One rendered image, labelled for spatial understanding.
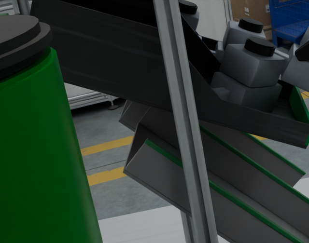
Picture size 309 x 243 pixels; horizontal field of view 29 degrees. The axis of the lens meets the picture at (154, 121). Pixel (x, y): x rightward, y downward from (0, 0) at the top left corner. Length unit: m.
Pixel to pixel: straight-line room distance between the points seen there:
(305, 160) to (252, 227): 2.65
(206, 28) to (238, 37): 3.83
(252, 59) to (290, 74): 0.05
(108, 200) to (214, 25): 1.89
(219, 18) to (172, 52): 4.07
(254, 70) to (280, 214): 0.24
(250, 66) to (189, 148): 0.10
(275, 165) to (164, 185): 0.33
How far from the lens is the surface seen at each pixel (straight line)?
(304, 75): 0.63
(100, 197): 3.24
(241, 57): 0.60
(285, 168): 0.91
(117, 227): 1.17
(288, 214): 0.77
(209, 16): 4.57
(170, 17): 0.52
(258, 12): 5.57
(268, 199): 0.76
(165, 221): 1.16
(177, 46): 0.52
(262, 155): 0.89
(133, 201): 3.12
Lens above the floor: 1.44
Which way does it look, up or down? 20 degrees down
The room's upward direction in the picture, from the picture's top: 11 degrees counter-clockwise
